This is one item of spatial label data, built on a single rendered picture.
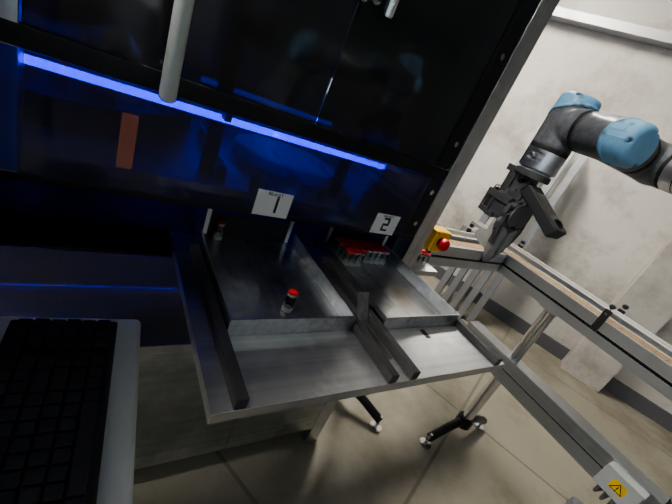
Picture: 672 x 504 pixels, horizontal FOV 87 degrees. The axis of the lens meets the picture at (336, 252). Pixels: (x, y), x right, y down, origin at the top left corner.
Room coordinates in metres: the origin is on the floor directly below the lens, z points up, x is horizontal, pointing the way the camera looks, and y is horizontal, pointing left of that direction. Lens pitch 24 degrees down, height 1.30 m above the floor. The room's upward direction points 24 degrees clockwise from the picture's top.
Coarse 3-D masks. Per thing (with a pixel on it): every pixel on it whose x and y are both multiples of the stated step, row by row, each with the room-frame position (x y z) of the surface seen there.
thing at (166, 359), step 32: (160, 352) 0.64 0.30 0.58; (192, 352) 0.69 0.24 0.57; (160, 384) 0.65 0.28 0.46; (192, 384) 0.71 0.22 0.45; (160, 416) 0.67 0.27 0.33; (192, 416) 0.72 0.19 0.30; (256, 416) 0.86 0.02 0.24; (288, 416) 0.95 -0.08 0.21; (160, 448) 0.68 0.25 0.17; (192, 448) 0.74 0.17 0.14
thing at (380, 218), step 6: (378, 216) 0.93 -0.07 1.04; (384, 216) 0.94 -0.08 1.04; (390, 216) 0.96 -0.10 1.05; (396, 216) 0.97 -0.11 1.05; (378, 222) 0.94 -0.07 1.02; (384, 222) 0.95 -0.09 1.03; (390, 222) 0.96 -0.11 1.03; (396, 222) 0.98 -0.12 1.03; (372, 228) 0.93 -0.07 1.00; (378, 228) 0.94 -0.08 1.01; (384, 228) 0.96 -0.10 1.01; (390, 228) 0.97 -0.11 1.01; (390, 234) 0.98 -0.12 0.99
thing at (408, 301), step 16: (320, 240) 0.93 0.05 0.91; (336, 256) 0.86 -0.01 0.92; (352, 272) 0.87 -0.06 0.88; (368, 272) 0.92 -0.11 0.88; (384, 272) 0.96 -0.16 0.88; (400, 272) 1.01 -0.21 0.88; (368, 288) 0.83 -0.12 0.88; (384, 288) 0.86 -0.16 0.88; (400, 288) 0.91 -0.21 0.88; (416, 288) 0.95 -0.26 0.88; (368, 304) 0.72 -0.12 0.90; (384, 304) 0.78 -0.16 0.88; (400, 304) 0.82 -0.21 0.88; (416, 304) 0.85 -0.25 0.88; (432, 304) 0.89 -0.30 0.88; (448, 304) 0.86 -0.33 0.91; (384, 320) 0.67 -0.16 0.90; (400, 320) 0.70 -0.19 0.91; (416, 320) 0.73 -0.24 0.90; (432, 320) 0.77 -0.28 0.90; (448, 320) 0.81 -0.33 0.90
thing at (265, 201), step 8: (264, 192) 0.72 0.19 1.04; (272, 192) 0.73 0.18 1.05; (256, 200) 0.72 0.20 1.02; (264, 200) 0.73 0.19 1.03; (272, 200) 0.74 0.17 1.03; (280, 200) 0.75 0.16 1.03; (288, 200) 0.76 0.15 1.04; (256, 208) 0.72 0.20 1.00; (264, 208) 0.73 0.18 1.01; (272, 208) 0.74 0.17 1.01; (280, 208) 0.75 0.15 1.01; (288, 208) 0.77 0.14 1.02; (272, 216) 0.75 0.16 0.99; (280, 216) 0.76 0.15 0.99
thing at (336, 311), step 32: (224, 256) 0.68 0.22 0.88; (256, 256) 0.74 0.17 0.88; (288, 256) 0.81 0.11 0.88; (224, 288) 0.57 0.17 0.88; (256, 288) 0.62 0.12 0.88; (288, 288) 0.67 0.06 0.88; (320, 288) 0.72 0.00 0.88; (224, 320) 0.48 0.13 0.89; (256, 320) 0.49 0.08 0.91; (288, 320) 0.52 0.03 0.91; (320, 320) 0.57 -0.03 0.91; (352, 320) 0.62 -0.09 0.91
